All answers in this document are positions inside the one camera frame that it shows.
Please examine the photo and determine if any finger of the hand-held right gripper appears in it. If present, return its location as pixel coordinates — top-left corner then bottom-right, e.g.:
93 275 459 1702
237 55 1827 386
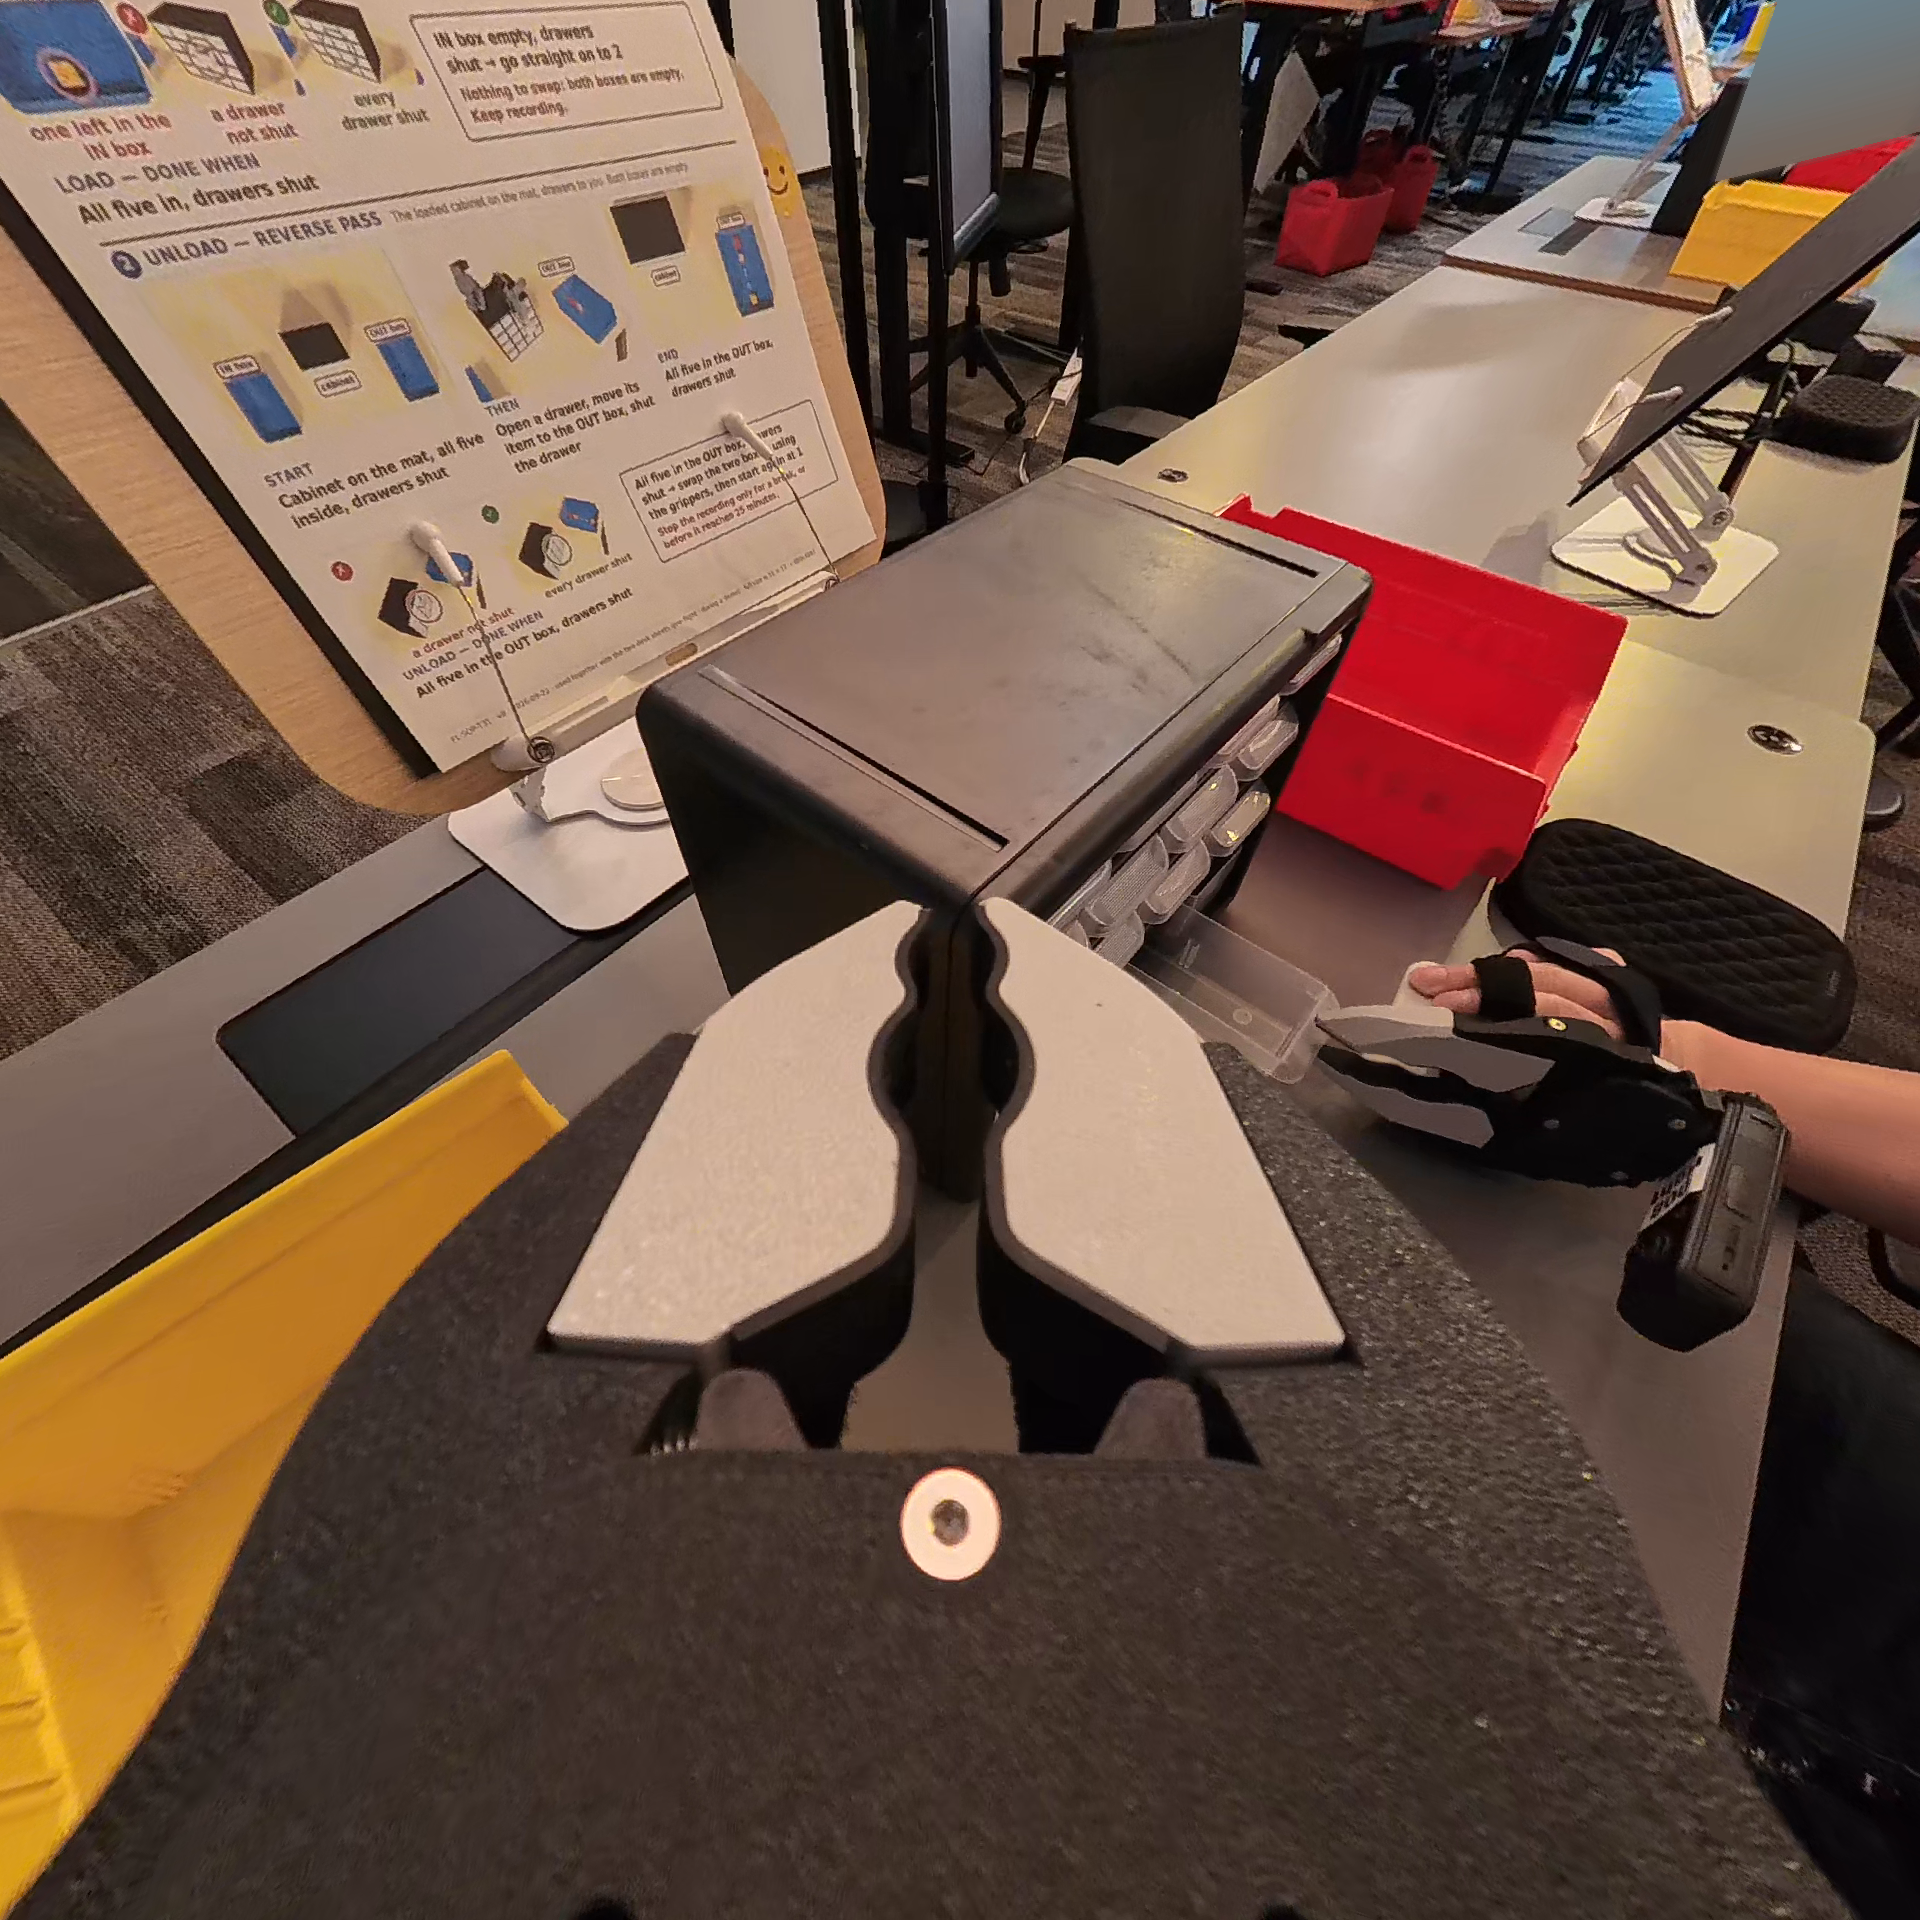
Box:
1319 1049 1509 1154
1315 1002 1560 1087

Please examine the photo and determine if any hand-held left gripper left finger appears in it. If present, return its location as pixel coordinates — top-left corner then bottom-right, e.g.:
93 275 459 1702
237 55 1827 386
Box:
544 902 933 1454

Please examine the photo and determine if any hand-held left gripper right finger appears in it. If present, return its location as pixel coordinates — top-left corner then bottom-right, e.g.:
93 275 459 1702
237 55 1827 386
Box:
971 901 1353 1457

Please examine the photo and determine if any clear plastic drawer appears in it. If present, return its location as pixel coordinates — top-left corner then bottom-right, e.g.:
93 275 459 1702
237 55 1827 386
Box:
1125 902 1341 1085

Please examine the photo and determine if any red plastic bin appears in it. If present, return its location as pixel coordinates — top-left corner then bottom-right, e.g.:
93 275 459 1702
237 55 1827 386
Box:
1784 135 1920 196
1219 497 1630 889

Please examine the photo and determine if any grid of clear drawers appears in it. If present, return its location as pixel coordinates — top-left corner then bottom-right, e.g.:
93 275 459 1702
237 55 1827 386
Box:
1048 631 1343 975

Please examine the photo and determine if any black drawer cabinet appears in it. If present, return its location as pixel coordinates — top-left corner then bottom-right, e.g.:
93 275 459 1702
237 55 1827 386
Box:
637 461 1373 1203

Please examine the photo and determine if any yellow plastic bin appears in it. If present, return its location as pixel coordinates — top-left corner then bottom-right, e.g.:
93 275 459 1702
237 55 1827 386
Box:
1668 175 1877 294
0 1049 569 1870

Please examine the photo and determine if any person's right forearm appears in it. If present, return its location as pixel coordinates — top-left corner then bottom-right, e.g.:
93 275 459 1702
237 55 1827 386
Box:
1696 1025 1920 1210

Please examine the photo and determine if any person's right hand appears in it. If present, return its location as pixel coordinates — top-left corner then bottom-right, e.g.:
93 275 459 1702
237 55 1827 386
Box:
1408 957 1728 1097

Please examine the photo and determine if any black quilted case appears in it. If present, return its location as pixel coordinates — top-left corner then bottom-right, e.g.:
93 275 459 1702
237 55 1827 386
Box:
1768 375 1920 465
1496 815 1857 1057

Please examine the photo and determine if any white metal stand base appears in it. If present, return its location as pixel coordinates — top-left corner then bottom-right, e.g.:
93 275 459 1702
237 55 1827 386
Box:
451 717 707 932

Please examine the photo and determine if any dark rectangular desk panel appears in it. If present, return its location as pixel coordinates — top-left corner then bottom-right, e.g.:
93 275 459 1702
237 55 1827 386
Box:
217 862 707 1133

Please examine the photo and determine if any person's own leg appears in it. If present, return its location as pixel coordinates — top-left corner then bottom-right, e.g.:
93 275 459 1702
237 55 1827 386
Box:
1725 1267 1920 1920

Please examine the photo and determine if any silver tablet stand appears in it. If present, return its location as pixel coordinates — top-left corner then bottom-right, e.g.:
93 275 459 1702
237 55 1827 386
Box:
1552 307 1777 618

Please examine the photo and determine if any dark board on stand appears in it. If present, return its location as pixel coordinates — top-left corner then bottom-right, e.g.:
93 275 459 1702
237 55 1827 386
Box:
1568 133 1920 509

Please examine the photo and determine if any red tote bag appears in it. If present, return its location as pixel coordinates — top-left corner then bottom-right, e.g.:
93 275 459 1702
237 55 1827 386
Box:
1275 172 1397 278
1357 133 1443 233

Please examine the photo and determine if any rounded wooden backing board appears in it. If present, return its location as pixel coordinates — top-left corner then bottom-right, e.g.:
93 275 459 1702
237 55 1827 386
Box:
0 60 888 819

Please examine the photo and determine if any black office chair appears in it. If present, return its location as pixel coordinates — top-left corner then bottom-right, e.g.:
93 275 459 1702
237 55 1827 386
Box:
959 165 1075 437
1063 17 1247 466

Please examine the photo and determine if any instruction poster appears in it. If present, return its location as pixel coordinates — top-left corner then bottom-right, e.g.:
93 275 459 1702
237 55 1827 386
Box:
0 0 887 774

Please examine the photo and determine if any black vertical pole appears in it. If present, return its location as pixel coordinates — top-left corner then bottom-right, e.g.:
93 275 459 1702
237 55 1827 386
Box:
813 0 951 518

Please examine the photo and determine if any white curved poster board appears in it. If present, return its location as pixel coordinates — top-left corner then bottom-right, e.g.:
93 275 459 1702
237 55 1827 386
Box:
1651 0 1724 119

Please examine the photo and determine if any black computer monitor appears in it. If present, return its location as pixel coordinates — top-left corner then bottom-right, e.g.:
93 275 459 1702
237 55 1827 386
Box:
900 0 1008 271

